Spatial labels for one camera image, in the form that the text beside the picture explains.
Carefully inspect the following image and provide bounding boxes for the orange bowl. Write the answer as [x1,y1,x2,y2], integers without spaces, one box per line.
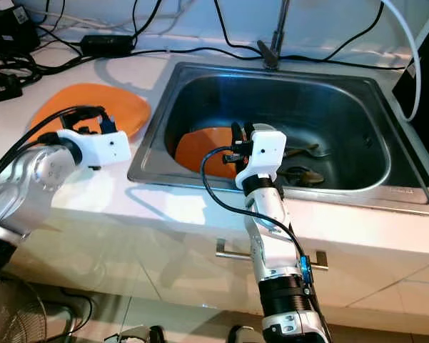
[175,126,243,179]

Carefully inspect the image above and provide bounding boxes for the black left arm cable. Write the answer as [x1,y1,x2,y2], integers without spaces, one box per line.
[0,104,111,187]

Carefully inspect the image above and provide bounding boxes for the steel drawer handle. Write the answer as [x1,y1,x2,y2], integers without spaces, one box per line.
[216,239,329,271]

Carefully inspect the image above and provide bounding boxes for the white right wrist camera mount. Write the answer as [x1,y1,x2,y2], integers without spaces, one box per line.
[236,129,286,190]

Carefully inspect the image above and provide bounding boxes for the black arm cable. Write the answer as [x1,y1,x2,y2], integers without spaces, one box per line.
[0,104,111,187]
[201,145,315,287]

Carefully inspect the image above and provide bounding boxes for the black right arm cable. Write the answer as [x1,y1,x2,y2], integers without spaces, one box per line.
[201,145,315,287]

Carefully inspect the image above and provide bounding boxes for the steel faucet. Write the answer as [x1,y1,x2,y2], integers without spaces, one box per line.
[256,0,292,70]

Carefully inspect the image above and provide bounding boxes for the black power strip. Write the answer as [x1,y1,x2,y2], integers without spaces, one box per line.
[0,59,24,106]

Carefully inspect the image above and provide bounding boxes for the orange plate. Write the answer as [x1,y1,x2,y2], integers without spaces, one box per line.
[29,83,151,144]

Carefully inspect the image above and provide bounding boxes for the steel sink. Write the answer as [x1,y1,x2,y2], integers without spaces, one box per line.
[127,61,429,215]

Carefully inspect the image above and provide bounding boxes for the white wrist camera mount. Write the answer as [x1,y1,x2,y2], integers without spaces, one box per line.
[61,129,131,169]
[236,129,286,190]

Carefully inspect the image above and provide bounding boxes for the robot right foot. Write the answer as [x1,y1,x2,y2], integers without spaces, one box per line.
[227,325,268,343]

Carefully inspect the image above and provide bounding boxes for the black appliance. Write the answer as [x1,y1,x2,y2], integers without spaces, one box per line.
[391,11,429,122]

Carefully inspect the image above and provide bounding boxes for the white hose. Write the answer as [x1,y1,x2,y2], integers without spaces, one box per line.
[380,0,422,122]

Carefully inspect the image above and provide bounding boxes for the black power adapter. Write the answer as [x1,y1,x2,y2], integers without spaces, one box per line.
[80,34,135,56]

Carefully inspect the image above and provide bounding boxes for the black charger box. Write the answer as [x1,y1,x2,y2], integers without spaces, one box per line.
[0,0,41,54]

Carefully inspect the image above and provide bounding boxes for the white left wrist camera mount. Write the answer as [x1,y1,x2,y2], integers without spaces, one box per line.
[61,129,131,169]

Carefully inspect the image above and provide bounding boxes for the floor fan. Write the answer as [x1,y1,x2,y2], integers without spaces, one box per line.
[0,279,94,343]

